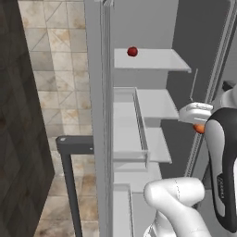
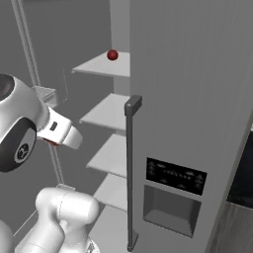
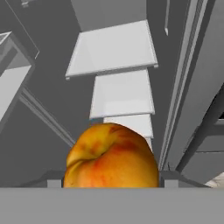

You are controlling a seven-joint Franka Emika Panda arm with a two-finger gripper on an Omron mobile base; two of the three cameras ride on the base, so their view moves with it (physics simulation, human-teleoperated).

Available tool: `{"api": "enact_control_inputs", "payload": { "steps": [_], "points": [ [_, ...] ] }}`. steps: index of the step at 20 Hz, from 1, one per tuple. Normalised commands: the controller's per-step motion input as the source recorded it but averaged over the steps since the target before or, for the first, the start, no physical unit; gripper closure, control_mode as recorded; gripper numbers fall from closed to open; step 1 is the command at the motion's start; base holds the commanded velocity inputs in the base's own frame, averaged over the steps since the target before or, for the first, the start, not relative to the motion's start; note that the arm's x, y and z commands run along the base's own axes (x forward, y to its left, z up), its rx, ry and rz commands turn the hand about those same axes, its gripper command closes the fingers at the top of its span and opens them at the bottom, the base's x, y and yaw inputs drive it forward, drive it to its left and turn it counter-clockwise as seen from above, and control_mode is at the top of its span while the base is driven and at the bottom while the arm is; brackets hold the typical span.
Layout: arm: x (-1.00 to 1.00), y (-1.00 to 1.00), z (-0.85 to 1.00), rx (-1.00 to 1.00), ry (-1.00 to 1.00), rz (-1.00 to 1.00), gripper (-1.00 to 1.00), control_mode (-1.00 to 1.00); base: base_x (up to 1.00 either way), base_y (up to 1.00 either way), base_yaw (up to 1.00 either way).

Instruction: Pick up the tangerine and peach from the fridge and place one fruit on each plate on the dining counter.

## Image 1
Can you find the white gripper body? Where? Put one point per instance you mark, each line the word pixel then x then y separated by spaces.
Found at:
pixel 193 113

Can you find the orange tangerine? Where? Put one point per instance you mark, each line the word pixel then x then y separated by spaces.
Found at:
pixel 200 128

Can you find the white fridge shelf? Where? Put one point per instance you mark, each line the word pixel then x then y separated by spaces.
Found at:
pixel 148 58

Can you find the grey open fridge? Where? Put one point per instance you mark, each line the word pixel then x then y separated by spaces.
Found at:
pixel 145 92

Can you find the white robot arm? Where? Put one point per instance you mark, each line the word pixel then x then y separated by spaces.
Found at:
pixel 172 197

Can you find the dark wood cabinet panel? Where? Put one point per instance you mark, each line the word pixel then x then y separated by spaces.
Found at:
pixel 18 123

